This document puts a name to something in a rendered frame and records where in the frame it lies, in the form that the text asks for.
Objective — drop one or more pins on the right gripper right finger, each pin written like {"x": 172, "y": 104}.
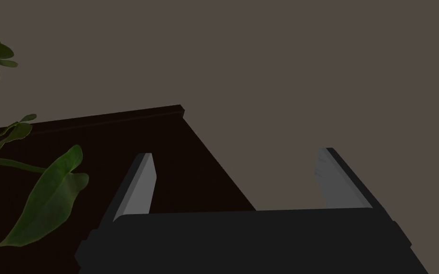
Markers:
{"x": 341, "y": 186}

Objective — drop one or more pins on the dark brown cabinet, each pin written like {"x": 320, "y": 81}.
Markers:
{"x": 120, "y": 140}

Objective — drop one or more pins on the green leafy plant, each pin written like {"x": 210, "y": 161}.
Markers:
{"x": 48, "y": 198}

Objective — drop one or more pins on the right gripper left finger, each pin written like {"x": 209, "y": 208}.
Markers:
{"x": 139, "y": 190}

